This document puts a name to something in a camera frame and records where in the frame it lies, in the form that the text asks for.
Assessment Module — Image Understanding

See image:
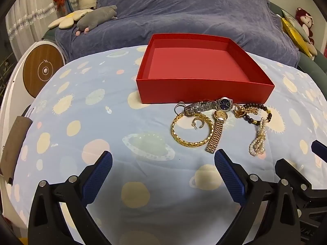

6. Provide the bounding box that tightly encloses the blue-grey blanket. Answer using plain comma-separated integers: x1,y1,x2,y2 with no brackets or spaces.
55,0,300,68

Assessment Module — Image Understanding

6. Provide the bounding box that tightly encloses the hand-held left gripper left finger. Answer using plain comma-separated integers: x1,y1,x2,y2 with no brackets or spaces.
28,150,113,245

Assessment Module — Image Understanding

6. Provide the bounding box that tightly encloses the red cardboard box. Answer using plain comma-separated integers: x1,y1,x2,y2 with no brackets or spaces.
136,33,275,105

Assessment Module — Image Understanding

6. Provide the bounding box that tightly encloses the grey pillow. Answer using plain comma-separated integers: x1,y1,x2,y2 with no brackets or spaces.
281,9,309,42

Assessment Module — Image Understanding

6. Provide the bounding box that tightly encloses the silver ring with stone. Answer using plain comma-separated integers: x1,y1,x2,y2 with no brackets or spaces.
174,101,188,114

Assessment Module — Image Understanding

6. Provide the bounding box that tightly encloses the gold flower ring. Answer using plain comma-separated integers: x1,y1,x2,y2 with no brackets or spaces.
234,104,247,118

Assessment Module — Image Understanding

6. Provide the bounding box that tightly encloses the grey plush toy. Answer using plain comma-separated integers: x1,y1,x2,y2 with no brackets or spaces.
75,5,118,35

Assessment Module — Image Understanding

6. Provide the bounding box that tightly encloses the white appliance with wooden disc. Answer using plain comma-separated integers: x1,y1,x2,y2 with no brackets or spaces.
0,40,65,143

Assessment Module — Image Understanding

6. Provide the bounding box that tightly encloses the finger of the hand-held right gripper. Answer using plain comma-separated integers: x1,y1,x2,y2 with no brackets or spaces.
311,140,327,162
274,158,315,193

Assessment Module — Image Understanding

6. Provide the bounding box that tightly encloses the red monkey plush toy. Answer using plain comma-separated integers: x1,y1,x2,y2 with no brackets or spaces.
296,7,318,57

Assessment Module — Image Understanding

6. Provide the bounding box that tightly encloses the silver watch with blue face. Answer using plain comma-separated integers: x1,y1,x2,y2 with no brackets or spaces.
184,97,234,115

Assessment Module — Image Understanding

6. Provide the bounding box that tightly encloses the light blue planet-print cloth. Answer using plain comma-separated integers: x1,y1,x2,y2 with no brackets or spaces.
0,45,327,245

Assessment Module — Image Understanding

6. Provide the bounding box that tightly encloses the gold watch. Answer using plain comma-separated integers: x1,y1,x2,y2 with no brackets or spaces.
206,110,228,154

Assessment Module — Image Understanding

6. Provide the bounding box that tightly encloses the cream flower cushion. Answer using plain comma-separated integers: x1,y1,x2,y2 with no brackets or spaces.
48,8,94,29

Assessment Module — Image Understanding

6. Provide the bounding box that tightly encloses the white curtain with tinsel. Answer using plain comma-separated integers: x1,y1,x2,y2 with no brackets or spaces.
5,0,64,57

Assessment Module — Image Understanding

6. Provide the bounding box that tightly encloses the yellow pillow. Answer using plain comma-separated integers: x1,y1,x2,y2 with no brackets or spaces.
280,15,313,58

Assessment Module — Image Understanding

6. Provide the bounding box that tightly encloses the small gold crescent ring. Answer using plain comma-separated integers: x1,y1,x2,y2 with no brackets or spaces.
190,117,206,131

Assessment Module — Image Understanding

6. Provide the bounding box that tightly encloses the red bow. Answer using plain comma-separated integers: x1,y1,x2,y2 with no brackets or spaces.
53,0,68,12

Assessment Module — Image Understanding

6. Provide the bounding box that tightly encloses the pearl bracelet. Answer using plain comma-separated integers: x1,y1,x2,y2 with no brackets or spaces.
249,117,268,157

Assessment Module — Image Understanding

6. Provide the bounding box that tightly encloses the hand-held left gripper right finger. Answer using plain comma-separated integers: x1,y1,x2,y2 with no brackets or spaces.
214,149,301,245

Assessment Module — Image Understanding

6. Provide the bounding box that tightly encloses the dark bead bracelet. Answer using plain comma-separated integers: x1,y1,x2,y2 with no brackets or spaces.
241,102,272,125

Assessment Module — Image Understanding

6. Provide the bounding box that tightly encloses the gold bangle bracelet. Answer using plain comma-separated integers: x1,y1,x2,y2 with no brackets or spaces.
171,112,214,147

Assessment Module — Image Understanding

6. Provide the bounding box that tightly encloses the brown cardboard piece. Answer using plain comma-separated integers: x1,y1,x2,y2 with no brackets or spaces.
0,116,32,184

